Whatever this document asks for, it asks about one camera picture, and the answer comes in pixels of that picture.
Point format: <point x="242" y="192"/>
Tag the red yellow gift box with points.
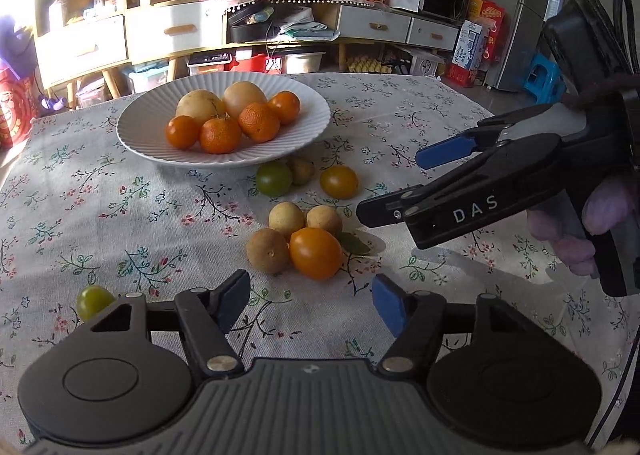
<point x="487" y="12"/>

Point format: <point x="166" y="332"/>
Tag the low cabinet with grey drawers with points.
<point x="375" y="26"/>

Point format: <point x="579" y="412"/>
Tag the blue plastic stool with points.
<point x="542" y="80"/>

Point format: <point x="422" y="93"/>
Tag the purple plush toy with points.
<point x="15" y="45"/>

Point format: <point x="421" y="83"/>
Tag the white ribbed plate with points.
<point x="150" y="135"/>

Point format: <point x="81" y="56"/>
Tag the person's right hand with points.
<point x="610" y="207"/>

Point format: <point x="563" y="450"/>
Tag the green orange tomato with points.
<point x="339" y="181"/>

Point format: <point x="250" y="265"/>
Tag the wooden shelf cabinet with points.
<point x="80" y="45"/>

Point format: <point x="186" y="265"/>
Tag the purple dumbbell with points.
<point x="52" y="104"/>

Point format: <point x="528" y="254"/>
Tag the round yellow passion fruit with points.
<point x="242" y="95"/>

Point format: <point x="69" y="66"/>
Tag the white drawer cabinet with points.
<point x="175" y="30"/>

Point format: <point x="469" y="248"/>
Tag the oval yellow passion fruit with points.
<point x="197" y="105"/>

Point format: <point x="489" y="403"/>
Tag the round orange tomato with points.
<point x="285" y="106"/>

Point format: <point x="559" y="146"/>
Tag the red floor box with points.
<point x="460" y="75"/>

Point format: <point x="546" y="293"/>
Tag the egg tray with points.
<point x="370" y="65"/>

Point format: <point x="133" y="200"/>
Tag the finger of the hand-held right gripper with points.
<point x="385" y="210"/>
<point x="445" y="151"/>

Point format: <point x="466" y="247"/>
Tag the blue white carton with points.
<point x="470" y="45"/>

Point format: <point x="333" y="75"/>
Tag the black storage box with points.
<point x="247" y="32"/>

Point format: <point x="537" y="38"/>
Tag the oblong orange tomato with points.
<point x="315" y="252"/>

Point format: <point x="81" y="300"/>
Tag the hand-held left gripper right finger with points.
<point x="390" y="305"/>

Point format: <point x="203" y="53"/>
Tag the red round gift bucket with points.
<point x="15" y="110"/>

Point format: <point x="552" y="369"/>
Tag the bumpy orange mandarin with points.
<point x="258" y="121"/>

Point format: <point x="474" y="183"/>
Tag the clear storage box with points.
<point x="210" y="62"/>

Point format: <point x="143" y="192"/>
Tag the silver refrigerator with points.
<point x="520" y="0"/>

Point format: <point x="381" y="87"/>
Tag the folded clothes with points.
<point x="305" y="30"/>

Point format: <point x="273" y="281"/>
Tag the brown longan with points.
<point x="324" y="220"/>
<point x="286" y="219"/>
<point x="302" y="171"/>
<point x="267" y="250"/>

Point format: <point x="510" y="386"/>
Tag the white bucket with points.
<point x="305" y="63"/>

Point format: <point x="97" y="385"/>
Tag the orange mandarin with stem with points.
<point x="220" y="136"/>

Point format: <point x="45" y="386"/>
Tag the tangerine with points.
<point x="182" y="131"/>

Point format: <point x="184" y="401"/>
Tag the white patterned box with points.
<point x="425" y="66"/>

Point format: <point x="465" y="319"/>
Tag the clear plastic bin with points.
<point x="147" y="77"/>
<point x="90" y="92"/>

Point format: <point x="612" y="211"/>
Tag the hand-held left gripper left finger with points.
<point x="232" y="300"/>

